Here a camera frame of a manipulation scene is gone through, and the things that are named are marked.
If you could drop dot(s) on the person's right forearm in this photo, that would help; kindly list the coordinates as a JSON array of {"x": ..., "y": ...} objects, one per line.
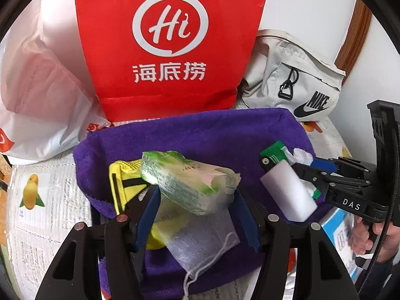
[{"x": 379, "y": 278}]

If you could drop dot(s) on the brown wooden frame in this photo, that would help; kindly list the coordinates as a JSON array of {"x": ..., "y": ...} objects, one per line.
[{"x": 356, "y": 28}]

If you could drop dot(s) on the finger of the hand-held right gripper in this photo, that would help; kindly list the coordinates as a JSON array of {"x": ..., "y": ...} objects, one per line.
[
  {"x": 325, "y": 164},
  {"x": 315, "y": 177}
]

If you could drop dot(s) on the white sponge block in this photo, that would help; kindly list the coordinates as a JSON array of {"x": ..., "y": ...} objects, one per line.
[{"x": 290, "y": 193}]

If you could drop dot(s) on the white plastic bag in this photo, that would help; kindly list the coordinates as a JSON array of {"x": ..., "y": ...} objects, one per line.
[{"x": 47, "y": 100}]

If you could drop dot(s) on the blue and white box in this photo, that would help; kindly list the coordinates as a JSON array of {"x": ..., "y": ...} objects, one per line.
[{"x": 337, "y": 234}]

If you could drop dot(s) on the green foil packet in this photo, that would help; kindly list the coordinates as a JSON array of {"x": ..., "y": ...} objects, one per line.
[{"x": 276, "y": 150}]

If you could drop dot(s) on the white plastic wrapper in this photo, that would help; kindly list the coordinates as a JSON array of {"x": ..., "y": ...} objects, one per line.
[{"x": 301, "y": 156}]

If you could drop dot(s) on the yellow black-striped cloth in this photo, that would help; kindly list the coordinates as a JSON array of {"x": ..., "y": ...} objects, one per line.
[{"x": 125, "y": 175}]

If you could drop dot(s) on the purple towel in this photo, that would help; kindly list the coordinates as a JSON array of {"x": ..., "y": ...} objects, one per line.
[{"x": 203, "y": 131}]

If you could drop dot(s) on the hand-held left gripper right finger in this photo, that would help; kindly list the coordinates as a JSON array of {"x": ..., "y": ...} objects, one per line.
[{"x": 247, "y": 222}]

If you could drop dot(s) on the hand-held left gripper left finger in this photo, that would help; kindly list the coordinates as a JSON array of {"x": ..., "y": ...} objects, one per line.
[{"x": 148, "y": 215}]

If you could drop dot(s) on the light grey waist bag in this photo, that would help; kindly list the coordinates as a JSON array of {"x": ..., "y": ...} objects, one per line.
[{"x": 268, "y": 78}]

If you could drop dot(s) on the red paper bag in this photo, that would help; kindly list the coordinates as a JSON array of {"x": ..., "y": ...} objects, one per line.
[{"x": 109, "y": 37}]

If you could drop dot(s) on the person's right hand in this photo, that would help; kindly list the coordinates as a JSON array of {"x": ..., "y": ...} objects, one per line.
[{"x": 359, "y": 237}]

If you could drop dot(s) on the green and white tissue pack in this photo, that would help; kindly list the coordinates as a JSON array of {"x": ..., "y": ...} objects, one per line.
[{"x": 187, "y": 181}]

